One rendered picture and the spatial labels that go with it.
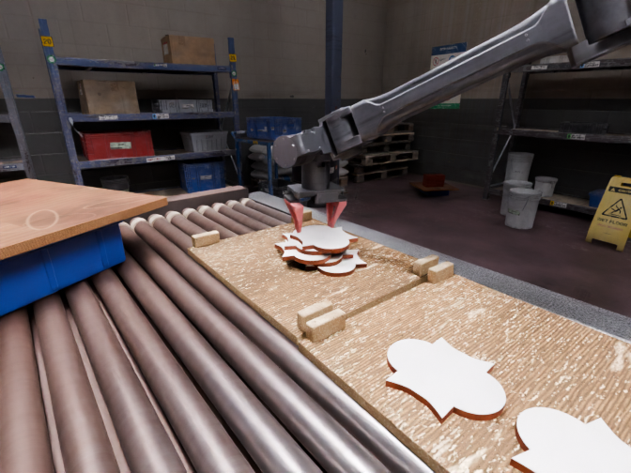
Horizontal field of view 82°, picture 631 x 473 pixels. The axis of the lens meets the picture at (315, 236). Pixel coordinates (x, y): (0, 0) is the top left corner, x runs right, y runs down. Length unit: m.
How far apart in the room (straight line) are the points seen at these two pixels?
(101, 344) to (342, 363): 0.34
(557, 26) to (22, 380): 0.79
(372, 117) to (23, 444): 0.61
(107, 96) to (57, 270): 3.83
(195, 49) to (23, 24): 1.65
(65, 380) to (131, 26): 4.87
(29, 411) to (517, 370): 0.56
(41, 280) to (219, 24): 5.02
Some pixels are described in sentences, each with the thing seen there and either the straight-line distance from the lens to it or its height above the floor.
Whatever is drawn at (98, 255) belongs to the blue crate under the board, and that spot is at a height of 0.96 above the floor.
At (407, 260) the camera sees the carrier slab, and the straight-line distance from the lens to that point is 0.76.
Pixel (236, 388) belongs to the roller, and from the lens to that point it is 0.48.
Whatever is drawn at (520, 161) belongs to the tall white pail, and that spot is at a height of 0.52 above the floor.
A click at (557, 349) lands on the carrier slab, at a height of 0.94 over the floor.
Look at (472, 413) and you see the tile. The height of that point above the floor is 0.94.
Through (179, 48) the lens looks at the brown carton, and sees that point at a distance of 4.67.
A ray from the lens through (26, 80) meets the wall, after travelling 5.09.
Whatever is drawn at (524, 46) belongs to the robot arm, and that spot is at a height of 1.31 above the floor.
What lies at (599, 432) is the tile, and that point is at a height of 0.95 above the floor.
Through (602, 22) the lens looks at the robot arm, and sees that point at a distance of 0.59.
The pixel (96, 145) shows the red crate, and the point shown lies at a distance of 4.46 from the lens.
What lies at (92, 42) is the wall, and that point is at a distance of 5.15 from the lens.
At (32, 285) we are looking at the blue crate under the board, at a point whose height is 0.95.
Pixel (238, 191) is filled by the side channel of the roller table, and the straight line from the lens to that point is 1.29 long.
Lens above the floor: 1.24
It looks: 21 degrees down
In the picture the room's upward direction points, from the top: straight up
